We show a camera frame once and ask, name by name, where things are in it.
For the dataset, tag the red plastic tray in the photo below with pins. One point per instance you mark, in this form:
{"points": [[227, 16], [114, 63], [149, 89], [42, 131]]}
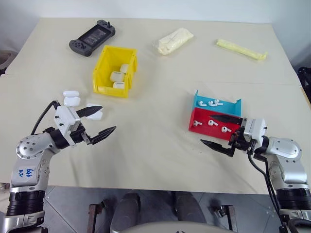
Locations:
{"points": [[206, 131]]}

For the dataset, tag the black handheld game console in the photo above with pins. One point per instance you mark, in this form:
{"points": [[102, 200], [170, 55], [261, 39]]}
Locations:
{"points": [[93, 35]]}

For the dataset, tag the teal plastic tray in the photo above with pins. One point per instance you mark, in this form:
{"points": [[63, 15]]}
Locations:
{"points": [[226, 109]]}

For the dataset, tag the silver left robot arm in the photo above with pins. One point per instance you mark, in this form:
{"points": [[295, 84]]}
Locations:
{"points": [[29, 148]]}

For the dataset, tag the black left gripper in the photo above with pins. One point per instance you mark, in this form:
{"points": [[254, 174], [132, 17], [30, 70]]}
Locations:
{"points": [[79, 137]]}

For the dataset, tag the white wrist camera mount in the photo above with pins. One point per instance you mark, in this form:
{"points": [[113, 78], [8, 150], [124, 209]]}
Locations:
{"points": [[65, 117], [255, 128]]}

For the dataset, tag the long yellow plastic packet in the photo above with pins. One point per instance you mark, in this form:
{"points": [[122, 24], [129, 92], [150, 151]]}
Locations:
{"points": [[240, 49]]}

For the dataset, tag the white wireless earbud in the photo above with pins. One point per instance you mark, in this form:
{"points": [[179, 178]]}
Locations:
{"points": [[226, 129], [219, 102], [212, 103], [202, 104], [197, 123], [212, 123]]}

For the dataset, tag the yellow plastic bin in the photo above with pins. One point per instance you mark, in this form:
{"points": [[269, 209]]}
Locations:
{"points": [[102, 72]]}

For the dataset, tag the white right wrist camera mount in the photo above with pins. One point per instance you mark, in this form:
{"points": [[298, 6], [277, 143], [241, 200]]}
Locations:
{"points": [[255, 128]]}

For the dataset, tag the white closed charging case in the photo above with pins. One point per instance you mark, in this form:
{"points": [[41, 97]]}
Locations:
{"points": [[117, 76], [119, 85], [124, 68]]}

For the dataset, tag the grey round background object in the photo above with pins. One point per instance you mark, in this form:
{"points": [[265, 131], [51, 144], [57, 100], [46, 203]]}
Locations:
{"points": [[6, 59]]}

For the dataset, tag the clear bag of cream filling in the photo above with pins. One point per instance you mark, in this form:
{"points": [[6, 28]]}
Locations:
{"points": [[173, 41]]}

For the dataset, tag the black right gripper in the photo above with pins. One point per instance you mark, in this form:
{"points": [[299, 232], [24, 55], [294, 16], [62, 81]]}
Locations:
{"points": [[240, 143]]}

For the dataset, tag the dark background equipment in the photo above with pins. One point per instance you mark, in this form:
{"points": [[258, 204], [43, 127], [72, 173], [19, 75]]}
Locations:
{"points": [[305, 80]]}

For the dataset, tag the dark rounded shape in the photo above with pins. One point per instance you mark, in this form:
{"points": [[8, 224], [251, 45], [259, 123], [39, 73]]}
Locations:
{"points": [[127, 211]]}

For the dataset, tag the rusty metal bracket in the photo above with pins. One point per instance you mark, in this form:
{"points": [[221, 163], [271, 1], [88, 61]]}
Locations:
{"points": [[93, 216], [230, 218]]}

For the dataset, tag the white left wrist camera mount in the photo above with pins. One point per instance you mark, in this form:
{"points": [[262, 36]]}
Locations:
{"points": [[65, 117]]}

